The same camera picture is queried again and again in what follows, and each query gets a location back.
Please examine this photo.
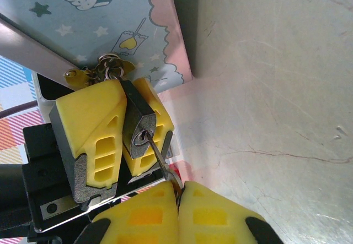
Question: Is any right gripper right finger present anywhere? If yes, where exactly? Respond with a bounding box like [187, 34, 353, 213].
[179, 181, 285, 244]

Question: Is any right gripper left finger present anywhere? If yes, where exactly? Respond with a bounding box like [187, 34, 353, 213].
[73, 181, 180, 244]

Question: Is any small silver padlock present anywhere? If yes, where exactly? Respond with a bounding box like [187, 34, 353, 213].
[106, 67, 158, 160]

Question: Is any small silver key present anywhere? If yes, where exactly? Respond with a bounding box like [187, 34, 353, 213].
[142, 132, 184, 195]

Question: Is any metal diary clasp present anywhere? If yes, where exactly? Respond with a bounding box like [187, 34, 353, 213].
[63, 51, 136, 88]

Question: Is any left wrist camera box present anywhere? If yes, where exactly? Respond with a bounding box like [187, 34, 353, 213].
[31, 72, 75, 110]

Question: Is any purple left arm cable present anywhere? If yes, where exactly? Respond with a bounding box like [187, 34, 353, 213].
[0, 100, 39, 119]

